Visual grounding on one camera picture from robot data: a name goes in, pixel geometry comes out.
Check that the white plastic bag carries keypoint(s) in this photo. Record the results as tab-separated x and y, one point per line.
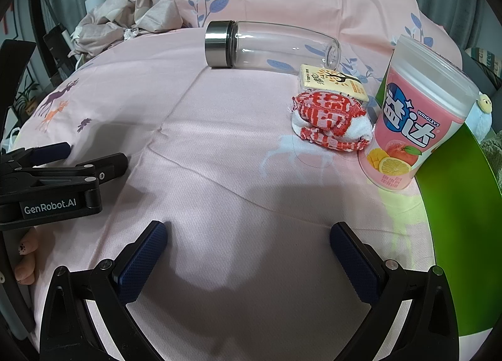
10	137

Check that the small yellow card box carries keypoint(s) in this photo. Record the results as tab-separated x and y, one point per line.
333	80

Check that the red patterned wrapper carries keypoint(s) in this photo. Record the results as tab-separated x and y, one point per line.
325	113

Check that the crumpled beige cloth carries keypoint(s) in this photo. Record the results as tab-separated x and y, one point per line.
125	11

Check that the pink gum container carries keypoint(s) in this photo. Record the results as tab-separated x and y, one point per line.
411	121

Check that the green cardboard box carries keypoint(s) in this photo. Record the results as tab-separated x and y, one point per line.
451	208

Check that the striped pillow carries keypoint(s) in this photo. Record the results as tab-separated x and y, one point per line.
488	61

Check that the black equipment stand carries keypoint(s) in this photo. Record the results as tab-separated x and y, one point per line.
55	43

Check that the green fluffy towel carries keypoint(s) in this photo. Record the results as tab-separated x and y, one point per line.
494	157

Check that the clear plastic container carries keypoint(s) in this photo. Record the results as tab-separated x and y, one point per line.
274	43

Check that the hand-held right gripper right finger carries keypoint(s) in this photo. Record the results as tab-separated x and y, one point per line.
353	259

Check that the pink printed bedsheet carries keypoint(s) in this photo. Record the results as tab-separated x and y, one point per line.
215	129

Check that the person's left hand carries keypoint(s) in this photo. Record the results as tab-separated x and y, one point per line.
27	245

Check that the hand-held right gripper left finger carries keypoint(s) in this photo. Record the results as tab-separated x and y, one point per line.
141	259

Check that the light blue plush toy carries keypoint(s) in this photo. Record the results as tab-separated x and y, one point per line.
480	117

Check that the potted plant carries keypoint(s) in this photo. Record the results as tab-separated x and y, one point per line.
25	100

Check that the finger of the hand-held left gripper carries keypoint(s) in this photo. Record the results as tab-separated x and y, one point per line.
51	152
110	164

